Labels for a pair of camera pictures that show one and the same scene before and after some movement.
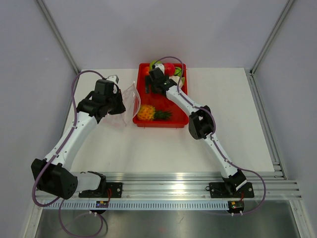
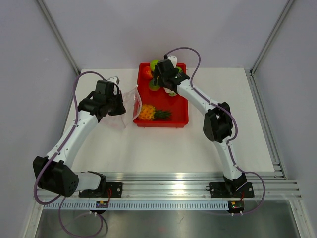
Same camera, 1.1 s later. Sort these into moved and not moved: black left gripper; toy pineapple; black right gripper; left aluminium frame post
Moved: black right gripper
Not moved: left aluminium frame post; toy pineapple; black left gripper
